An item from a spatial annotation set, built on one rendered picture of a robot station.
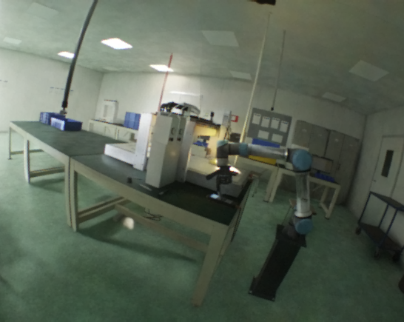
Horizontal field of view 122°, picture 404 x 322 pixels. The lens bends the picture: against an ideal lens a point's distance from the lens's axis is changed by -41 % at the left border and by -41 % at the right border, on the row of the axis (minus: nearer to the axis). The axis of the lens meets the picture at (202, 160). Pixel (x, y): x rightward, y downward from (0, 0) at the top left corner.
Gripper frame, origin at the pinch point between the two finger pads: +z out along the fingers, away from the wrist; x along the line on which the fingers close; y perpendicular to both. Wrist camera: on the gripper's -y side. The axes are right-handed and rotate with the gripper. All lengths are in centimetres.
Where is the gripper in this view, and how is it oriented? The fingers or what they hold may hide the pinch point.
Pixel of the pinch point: (220, 197)
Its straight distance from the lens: 123.1
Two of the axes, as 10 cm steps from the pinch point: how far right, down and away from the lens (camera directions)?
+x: 4.4, -0.8, 8.9
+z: 0.2, 10.0, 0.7
